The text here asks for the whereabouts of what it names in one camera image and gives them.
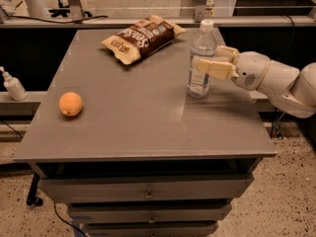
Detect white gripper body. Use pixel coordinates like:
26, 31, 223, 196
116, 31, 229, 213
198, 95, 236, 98
232, 51, 270, 91

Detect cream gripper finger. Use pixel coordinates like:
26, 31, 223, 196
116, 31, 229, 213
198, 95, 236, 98
197, 59, 239, 80
214, 45, 239, 62

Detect clear plastic water bottle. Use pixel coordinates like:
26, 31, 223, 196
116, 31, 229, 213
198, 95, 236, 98
187, 20, 217, 99

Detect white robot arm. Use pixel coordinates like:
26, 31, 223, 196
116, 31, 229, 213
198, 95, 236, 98
194, 45, 316, 119

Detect white pump dispenser bottle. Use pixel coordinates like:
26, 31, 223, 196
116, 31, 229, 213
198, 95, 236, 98
0, 66, 28, 101

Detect brown chip bag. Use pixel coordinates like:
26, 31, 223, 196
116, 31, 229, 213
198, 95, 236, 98
102, 15, 186, 65

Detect top grey drawer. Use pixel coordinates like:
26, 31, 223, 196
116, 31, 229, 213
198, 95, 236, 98
39, 174, 253, 203

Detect grey drawer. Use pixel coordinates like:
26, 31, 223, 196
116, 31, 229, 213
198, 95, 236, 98
39, 174, 253, 203
86, 221, 218, 237
68, 204, 231, 224

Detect grey drawer cabinet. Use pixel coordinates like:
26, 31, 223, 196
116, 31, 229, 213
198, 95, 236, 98
13, 28, 277, 237

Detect orange fruit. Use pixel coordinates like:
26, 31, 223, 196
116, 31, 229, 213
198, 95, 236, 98
58, 92, 83, 117

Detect bottom grey drawer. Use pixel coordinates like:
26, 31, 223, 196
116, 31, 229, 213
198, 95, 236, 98
86, 221, 218, 237

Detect middle grey drawer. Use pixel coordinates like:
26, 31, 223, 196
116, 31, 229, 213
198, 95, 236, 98
68, 204, 231, 224

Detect black caster leg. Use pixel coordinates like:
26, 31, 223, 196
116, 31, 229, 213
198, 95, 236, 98
27, 173, 42, 206

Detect black cable on rail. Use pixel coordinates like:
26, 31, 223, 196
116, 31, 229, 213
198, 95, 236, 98
9, 14, 109, 24

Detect grey metal rail frame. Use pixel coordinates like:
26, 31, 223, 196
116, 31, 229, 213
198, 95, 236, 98
0, 0, 316, 28

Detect black floor cable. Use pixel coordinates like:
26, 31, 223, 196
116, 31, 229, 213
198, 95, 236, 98
52, 202, 87, 237

